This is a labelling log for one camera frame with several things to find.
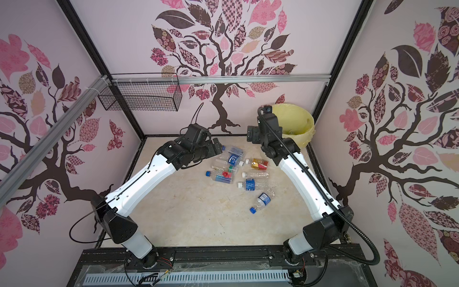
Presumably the aluminium rail left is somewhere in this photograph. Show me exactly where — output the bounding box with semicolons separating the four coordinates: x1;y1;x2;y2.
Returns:
1;75;110;206

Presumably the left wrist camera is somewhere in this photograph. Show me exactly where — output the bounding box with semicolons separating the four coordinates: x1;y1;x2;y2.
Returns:
184;123;212;145

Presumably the clear crushed bottle white cap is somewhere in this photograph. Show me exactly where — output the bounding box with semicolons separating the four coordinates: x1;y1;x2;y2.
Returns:
241;170;270;179

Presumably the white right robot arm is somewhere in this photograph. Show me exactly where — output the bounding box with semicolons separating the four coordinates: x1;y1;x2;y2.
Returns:
247;111;353;255

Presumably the clear bottle pale blue label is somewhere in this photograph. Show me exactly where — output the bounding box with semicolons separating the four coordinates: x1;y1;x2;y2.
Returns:
221;145;244;165

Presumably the cream bin yellow bag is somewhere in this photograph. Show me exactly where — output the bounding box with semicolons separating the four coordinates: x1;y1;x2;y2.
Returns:
273;104;316;148

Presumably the aluminium rail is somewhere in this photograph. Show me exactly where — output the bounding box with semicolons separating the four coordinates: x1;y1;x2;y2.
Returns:
111;74;331;84
1;75;110;206

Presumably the black base frame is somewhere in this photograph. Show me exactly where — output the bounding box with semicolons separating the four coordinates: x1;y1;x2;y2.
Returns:
67;244;377;287

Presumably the small bottle blue cap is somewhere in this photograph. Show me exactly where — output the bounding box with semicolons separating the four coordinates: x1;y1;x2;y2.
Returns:
249;190;275;214

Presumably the Fiji bottle red flower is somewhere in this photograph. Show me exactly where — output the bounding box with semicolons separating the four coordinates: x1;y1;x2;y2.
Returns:
205;170;233;184

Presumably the black corrugated cable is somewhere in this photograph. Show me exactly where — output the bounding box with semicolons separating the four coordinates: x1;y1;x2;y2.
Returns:
257;105;381;266

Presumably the aluminium rail back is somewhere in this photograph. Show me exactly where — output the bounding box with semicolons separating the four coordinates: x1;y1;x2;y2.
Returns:
111;74;331;84

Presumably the black wire basket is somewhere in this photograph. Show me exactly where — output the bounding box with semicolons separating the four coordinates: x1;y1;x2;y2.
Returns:
98;72;182;112

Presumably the white vent strip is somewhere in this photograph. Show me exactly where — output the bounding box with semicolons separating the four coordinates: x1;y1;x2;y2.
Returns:
80;270;290;287

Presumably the bottle blue label white cap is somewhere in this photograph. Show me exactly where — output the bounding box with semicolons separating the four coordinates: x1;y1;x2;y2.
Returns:
237;178;271;191

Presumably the red yellow label bottle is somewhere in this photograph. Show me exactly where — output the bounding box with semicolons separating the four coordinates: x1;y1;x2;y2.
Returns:
245;159;269;171

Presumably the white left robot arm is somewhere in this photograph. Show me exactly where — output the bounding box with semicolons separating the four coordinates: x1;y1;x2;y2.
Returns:
92;137;222;259

